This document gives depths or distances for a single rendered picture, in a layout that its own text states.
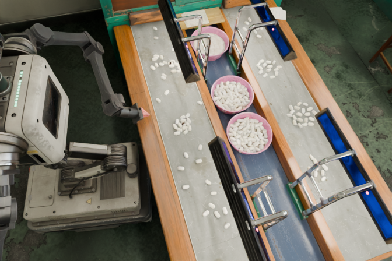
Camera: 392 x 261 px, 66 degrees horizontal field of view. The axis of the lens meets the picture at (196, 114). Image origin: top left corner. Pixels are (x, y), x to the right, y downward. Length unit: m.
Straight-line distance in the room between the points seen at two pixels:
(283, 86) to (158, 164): 0.95
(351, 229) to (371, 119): 1.54
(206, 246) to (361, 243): 0.78
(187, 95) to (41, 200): 1.06
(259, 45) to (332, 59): 1.34
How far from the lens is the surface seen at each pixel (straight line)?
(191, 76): 1.52
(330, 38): 3.59
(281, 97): 1.99
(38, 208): 2.06
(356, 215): 1.86
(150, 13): 2.18
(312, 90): 2.07
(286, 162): 1.78
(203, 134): 1.76
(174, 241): 1.57
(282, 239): 1.75
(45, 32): 1.50
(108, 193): 1.95
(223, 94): 1.91
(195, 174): 1.67
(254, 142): 1.81
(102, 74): 1.66
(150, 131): 1.74
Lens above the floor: 2.33
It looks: 61 degrees down
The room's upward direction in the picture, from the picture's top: 7 degrees clockwise
